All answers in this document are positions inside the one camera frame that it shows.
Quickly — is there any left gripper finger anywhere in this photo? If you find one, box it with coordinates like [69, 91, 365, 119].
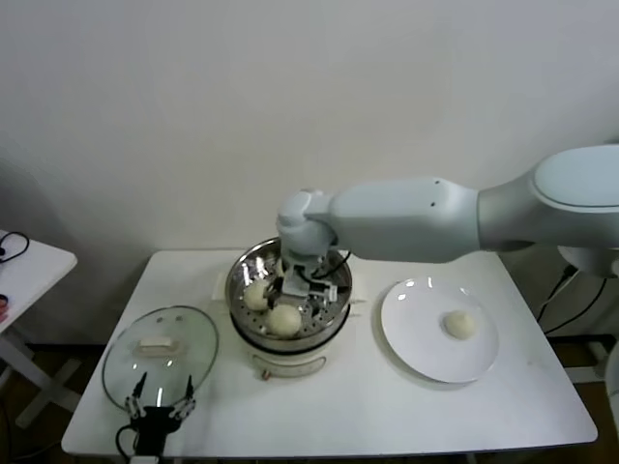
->
[124, 371, 148, 420]
[171, 374, 198, 421]

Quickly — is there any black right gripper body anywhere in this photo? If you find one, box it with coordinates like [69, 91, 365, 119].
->
[281, 264, 314, 299]

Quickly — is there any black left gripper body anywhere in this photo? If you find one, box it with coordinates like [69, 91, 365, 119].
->
[130, 406, 183, 455]

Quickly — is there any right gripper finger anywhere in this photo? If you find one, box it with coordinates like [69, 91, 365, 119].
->
[263, 278, 287, 311]

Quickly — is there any stainless steel steamer basket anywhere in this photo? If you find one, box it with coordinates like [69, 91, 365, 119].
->
[211, 236, 369, 352]

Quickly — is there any glass pot lid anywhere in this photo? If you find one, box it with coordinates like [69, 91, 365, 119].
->
[100, 304, 220, 413]

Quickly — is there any cream electric cooker pot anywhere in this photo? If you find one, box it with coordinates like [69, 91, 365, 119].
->
[226, 299, 364, 383]

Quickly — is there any white round plate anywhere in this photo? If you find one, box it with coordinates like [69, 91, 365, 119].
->
[379, 277, 499, 385]

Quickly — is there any white side table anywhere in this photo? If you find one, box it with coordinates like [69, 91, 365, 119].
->
[0, 230, 78, 431]
[574, 335, 619, 384]

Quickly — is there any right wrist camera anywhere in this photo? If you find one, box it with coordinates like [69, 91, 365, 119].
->
[309, 279, 340, 310]

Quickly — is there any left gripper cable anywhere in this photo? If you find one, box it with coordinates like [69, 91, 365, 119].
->
[114, 422, 142, 458]

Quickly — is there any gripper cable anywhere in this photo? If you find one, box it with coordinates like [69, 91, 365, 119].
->
[114, 422, 142, 458]
[311, 248, 352, 280]

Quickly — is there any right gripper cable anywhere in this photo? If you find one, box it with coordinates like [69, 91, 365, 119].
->
[311, 248, 352, 280]

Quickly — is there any thin black looped cable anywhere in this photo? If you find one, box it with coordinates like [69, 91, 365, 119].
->
[0, 232, 30, 265]

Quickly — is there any black cable with adapter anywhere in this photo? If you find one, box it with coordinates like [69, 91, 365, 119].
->
[536, 268, 608, 335]

